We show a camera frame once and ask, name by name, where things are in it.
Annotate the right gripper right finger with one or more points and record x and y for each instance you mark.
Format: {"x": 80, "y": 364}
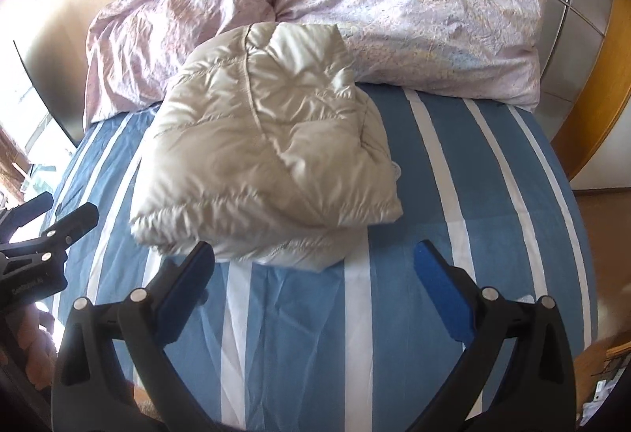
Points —
{"x": 516, "y": 371}

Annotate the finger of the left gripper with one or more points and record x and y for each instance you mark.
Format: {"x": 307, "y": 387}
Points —
{"x": 59, "y": 236}
{"x": 14, "y": 218}

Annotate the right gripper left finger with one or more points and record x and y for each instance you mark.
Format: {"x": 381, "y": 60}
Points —
{"x": 90, "y": 392}

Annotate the beige puffer down jacket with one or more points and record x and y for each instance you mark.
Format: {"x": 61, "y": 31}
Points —
{"x": 265, "y": 148}

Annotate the person's left hand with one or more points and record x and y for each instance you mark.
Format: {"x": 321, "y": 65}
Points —
{"x": 32, "y": 330}

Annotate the blue white striped bedsheet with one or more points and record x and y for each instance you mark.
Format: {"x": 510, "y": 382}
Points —
{"x": 358, "y": 346}

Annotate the pink floral duvet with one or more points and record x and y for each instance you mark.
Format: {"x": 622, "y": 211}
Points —
{"x": 474, "y": 49}

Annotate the window with frame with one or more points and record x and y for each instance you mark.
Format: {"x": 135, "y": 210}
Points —
{"x": 35, "y": 150}

